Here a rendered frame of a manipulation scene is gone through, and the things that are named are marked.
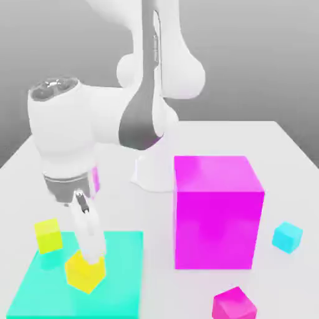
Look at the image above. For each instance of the large teal box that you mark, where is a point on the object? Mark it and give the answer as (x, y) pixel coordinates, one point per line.
(117, 279)

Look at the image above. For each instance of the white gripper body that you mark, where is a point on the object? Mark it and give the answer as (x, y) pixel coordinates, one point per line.
(91, 236)

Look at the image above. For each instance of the small lime cube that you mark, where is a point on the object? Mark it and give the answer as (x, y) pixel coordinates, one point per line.
(48, 236)

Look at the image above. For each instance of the small yellow cube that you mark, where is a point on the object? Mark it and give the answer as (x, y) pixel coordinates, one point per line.
(83, 274)

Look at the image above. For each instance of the large magenta box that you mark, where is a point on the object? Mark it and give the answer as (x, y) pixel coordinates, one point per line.
(216, 224)

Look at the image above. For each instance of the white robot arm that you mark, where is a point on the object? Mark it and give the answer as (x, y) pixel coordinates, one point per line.
(67, 124)

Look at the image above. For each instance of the small magenta cube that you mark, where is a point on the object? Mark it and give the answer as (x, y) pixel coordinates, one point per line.
(233, 305)

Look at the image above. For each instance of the small cyan cube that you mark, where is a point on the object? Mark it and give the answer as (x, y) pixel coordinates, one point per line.
(286, 238)

